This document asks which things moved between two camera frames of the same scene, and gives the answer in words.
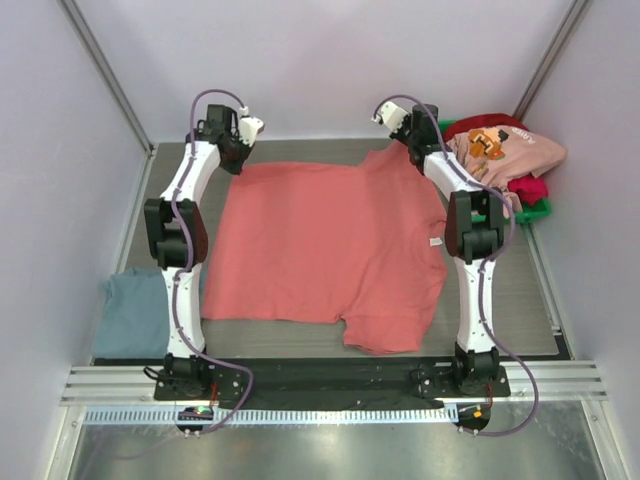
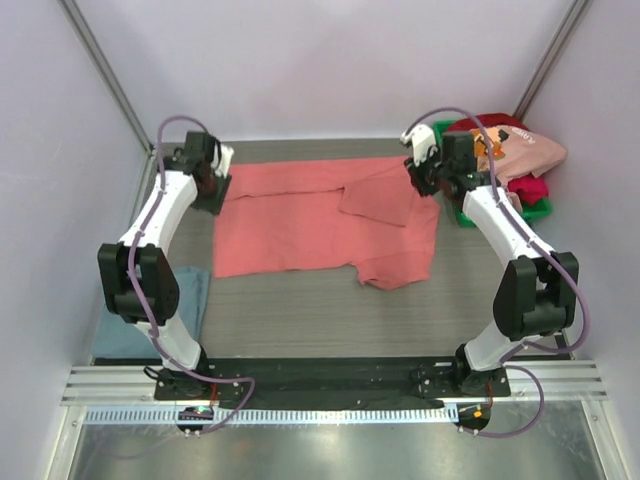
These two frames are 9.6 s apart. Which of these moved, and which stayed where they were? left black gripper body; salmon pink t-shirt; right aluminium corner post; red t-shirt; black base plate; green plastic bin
Moved: left black gripper body; salmon pink t-shirt
Stayed: red t-shirt; black base plate; green plastic bin; right aluminium corner post
